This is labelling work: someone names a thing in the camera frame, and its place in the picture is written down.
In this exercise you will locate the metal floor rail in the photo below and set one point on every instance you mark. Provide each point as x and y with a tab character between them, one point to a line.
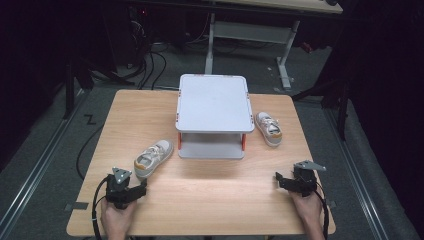
36	163
356	173

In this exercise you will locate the white-legged background desk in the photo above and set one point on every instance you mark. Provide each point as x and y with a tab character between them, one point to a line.
253	31

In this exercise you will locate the grey tape strip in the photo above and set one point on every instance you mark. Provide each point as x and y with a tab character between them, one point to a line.
331	204
77	206

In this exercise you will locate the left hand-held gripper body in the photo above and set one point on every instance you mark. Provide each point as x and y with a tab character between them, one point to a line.
117	193

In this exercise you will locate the white and tan sneaker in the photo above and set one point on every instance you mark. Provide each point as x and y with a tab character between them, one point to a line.
153	158
268	128

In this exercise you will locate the black metal stand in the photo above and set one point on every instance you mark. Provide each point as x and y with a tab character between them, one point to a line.
69	90
341	106

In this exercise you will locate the white two-tier shoe rack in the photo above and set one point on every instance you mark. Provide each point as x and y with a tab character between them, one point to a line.
213	106

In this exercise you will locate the dark computer tower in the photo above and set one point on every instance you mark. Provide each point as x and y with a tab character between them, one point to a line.
128	36

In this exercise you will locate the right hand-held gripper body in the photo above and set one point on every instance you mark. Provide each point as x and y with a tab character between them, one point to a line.
304	181

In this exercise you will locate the person's right hand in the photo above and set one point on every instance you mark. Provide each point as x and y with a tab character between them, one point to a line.
307	208

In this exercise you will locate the person's left hand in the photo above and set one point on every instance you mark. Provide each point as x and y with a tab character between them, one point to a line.
117	220

